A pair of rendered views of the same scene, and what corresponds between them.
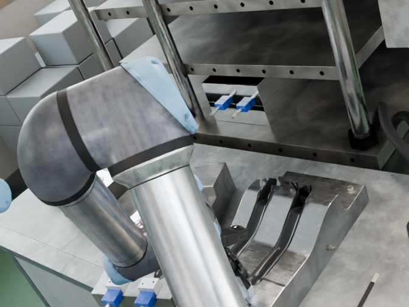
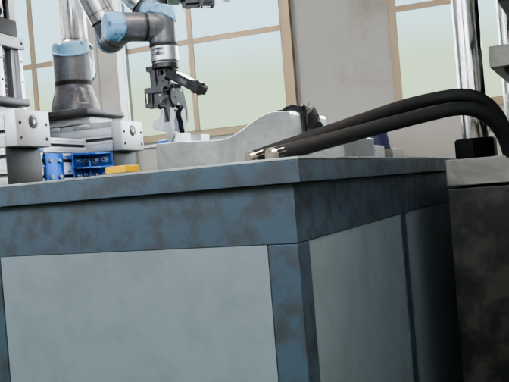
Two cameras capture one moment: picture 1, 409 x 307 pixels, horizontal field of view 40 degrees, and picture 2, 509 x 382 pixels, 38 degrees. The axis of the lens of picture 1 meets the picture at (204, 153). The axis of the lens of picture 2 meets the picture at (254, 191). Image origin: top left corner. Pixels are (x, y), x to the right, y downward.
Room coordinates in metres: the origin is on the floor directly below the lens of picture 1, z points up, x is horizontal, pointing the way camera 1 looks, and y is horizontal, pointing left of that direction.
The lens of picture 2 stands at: (0.27, -1.80, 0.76)
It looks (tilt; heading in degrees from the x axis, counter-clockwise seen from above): 0 degrees down; 64
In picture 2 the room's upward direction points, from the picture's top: 5 degrees counter-clockwise
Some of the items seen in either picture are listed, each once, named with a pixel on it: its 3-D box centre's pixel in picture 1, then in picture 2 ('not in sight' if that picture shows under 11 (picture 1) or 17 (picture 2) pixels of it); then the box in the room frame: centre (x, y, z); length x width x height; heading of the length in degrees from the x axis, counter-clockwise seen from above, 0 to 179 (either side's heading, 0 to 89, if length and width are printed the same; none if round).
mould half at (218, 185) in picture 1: (165, 229); not in sight; (1.37, 0.20, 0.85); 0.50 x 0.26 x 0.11; 146
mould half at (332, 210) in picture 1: (277, 233); (265, 144); (1.14, -0.10, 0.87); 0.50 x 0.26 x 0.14; 129
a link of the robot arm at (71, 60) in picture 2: not in sight; (71, 61); (0.81, 0.56, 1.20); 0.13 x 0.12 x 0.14; 70
